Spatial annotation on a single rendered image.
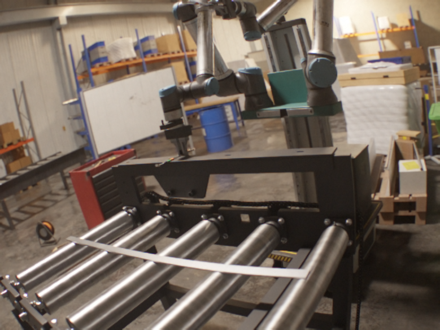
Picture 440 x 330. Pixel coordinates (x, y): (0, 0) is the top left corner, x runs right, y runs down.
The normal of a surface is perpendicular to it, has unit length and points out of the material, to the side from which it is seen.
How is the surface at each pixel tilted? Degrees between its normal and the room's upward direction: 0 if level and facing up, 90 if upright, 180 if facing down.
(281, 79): 90
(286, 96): 90
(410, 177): 90
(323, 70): 95
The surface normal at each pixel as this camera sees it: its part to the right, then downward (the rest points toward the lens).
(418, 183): -0.53, 0.35
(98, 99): 0.48, 0.12
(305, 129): -0.70, 0.35
